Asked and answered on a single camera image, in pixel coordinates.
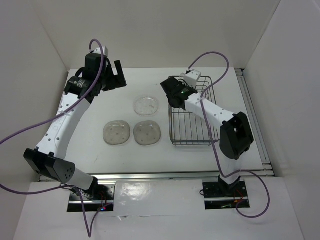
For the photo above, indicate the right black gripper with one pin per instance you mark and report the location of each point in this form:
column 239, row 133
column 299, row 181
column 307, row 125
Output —
column 183, row 84

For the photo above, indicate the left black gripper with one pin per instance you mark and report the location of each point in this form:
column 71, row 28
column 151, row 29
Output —
column 117, row 81

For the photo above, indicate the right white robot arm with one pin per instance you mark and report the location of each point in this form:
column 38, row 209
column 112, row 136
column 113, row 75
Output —
column 235, row 133

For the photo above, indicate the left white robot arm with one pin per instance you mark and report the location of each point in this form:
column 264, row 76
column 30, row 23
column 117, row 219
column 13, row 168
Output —
column 48, row 157

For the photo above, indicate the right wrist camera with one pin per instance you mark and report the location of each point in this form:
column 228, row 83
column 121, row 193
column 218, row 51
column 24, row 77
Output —
column 191, row 77

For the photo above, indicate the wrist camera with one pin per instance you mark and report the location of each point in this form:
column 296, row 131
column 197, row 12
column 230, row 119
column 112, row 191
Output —
column 99, row 50
column 191, row 77

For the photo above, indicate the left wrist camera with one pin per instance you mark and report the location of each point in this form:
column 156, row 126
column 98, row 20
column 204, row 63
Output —
column 99, row 50

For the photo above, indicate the wire dish rack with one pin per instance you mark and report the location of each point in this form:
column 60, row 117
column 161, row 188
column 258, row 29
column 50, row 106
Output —
column 188, row 129

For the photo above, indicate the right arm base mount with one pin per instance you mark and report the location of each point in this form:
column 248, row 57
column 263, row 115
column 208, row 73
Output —
column 218, row 196

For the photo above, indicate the aluminium front rail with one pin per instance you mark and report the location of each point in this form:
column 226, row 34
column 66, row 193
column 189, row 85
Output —
column 168, row 175

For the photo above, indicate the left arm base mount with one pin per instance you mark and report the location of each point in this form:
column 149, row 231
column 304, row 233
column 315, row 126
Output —
column 103, row 201

